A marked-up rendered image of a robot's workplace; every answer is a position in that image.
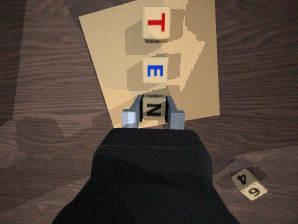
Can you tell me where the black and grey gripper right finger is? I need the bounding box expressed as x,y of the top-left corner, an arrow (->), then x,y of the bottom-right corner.
165,96 -> 185,130

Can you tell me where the tan flat mat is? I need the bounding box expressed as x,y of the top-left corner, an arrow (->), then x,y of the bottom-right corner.
79,0 -> 220,128

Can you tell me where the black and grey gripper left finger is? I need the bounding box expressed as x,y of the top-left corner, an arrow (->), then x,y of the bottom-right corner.
122,95 -> 144,128

